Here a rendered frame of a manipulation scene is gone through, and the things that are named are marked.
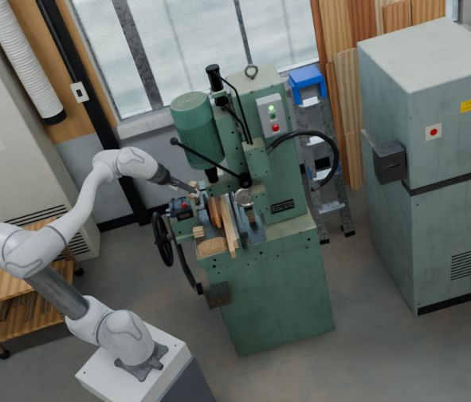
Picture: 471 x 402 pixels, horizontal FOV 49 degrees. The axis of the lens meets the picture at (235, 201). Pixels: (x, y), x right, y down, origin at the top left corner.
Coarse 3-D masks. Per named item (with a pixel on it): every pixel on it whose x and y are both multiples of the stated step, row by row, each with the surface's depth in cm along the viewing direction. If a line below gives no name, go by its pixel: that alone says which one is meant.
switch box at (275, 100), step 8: (272, 96) 211; (280, 96) 210; (264, 104) 208; (272, 104) 208; (280, 104) 209; (264, 112) 210; (272, 112) 211; (280, 112) 211; (264, 120) 212; (280, 120) 213; (264, 128) 215; (280, 128) 216
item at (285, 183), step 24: (240, 72) 227; (264, 72) 221; (240, 96) 211; (264, 96) 212; (288, 120) 221; (288, 144) 228; (288, 168) 236; (288, 192) 244; (264, 216) 250; (288, 216) 253
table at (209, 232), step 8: (200, 184) 277; (200, 200) 265; (232, 208) 255; (200, 216) 255; (200, 224) 250; (208, 224) 249; (192, 232) 252; (208, 232) 244; (216, 232) 243; (224, 232) 242; (176, 240) 250; (184, 240) 251; (200, 240) 241; (240, 248) 232; (208, 256) 232; (216, 256) 232; (224, 256) 233; (240, 256) 235; (200, 264) 234; (208, 264) 234
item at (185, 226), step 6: (192, 204) 254; (198, 216) 255; (174, 222) 247; (180, 222) 247; (186, 222) 247; (192, 222) 248; (198, 222) 249; (174, 228) 248; (180, 228) 249; (186, 228) 250; (192, 228) 250; (180, 234) 251
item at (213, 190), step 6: (228, 174) 248; (204, 180) 248; (222, 180) 245; (228, 180) 244; (210, 186) 244; (216, 186) 244; (222, 186) 245; (210, 192) 246; (216, 192) 246; (222, 192) 247; (228, 192) 248
